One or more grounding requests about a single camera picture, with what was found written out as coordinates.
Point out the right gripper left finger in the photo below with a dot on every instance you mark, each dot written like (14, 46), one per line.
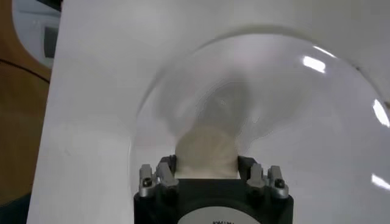
(166, 176)

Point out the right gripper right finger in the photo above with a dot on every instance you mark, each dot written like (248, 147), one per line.
(256, 176)

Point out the white steamed baozi bun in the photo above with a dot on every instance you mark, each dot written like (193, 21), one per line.
(207, 155)

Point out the white round plate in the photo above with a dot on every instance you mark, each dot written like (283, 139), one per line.
(304, 137)

